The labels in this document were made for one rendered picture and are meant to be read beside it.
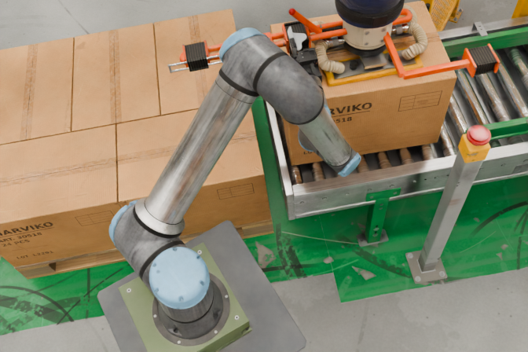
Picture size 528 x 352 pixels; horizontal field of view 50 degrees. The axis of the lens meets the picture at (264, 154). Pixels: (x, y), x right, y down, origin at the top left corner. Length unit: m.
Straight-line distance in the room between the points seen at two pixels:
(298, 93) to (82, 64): 1.72
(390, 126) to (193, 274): 1.05
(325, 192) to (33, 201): 1.18
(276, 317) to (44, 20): 2.82
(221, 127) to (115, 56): 1.51
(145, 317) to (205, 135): 0.62
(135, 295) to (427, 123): 1.24
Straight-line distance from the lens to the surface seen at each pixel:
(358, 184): 2.19
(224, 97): 1.37
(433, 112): 2.20
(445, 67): 1.91
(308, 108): 1.32
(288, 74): 1.29
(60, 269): 2.91
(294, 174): 2.26
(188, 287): 1.48
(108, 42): 2.92
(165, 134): 2.46
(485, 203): 2.93
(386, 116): 2.14
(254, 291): 1.85
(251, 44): 1.34
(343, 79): 2.00
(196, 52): 1.95
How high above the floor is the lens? 2.48
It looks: 56 degrees down
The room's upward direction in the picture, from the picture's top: 9 degrees counter-clockwise
